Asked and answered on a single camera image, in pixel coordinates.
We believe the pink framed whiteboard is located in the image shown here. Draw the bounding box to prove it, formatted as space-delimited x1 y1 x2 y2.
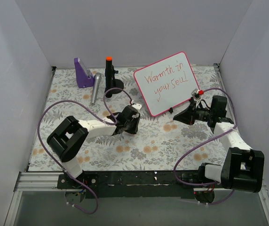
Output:
134 51 199 117

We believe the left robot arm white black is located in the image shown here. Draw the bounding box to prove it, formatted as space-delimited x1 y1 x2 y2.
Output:
47 104 142 188

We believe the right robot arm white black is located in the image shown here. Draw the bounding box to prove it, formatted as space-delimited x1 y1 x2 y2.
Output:
173 95 264 193

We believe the black flashlight orange tip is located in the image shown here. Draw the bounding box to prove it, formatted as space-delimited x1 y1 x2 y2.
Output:
105 56 112 98

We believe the floral table mat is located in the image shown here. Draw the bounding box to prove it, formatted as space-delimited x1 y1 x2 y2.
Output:
28 68 226 171

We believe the black round stand base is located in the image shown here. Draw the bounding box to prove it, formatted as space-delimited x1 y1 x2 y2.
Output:
108 66 124 95

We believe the silver microphone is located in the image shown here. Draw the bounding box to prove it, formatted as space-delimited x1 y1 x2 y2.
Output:
91 73 102 105

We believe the purple wedge stand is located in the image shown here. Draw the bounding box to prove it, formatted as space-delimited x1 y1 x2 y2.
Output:
74 57 95 89

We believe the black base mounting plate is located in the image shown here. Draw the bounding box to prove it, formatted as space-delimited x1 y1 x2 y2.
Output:
57 170 226 200

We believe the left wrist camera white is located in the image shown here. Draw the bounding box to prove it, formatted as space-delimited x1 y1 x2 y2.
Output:
130 101 142 118

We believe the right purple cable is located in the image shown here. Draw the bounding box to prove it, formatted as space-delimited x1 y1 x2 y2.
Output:
173 88 238 206

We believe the aluminium frame rail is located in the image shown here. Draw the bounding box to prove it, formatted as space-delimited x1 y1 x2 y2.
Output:
14 172 62 191

